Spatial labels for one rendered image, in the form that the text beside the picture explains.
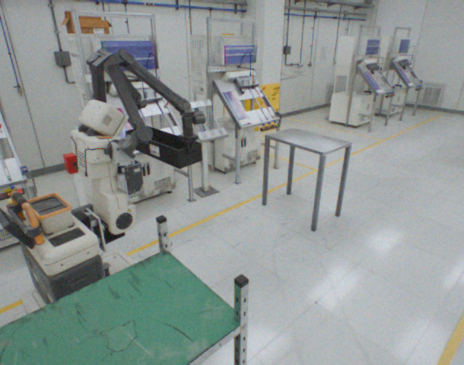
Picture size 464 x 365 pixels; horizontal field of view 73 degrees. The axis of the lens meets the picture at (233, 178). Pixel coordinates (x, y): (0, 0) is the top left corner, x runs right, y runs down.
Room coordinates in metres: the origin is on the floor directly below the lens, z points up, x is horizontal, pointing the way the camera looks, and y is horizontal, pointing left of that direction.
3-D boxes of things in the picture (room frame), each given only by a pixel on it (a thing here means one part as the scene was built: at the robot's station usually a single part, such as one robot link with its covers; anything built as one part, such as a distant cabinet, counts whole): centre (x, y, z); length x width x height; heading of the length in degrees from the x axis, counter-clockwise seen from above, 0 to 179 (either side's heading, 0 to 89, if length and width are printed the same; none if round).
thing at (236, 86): (4.19, -0.05, 0.65); 1.01 x 0.73 x 1.29; 42
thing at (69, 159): (2.51, 1.38, 0.39); 0.24 x 0.24 x 0.78; 42
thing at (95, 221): (1.63, 0.79, 0.68); 0.28 x 0.27 x 0.25; 46
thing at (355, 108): (6.70, -2.54, 0.95); 1.36 x 0.82 x 1.90; 42
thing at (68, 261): (1.40, 0.92, 0.59); 0.55 x 0.34 x 0.83; 46
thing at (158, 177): (3.34, 1.16, 0.31); 0.70 x 0.65 x 0.62; 132
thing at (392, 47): (7.66, -3.63, 0.95); 1.36 x 0.82 x 1.90; 42
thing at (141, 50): (3.29, 1.04, 1.52); 0.51 x 0.13 x 0.27; 132
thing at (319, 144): (2.92, -0.71, 0.40); 0.70 x 0.45 x 0.80; 40
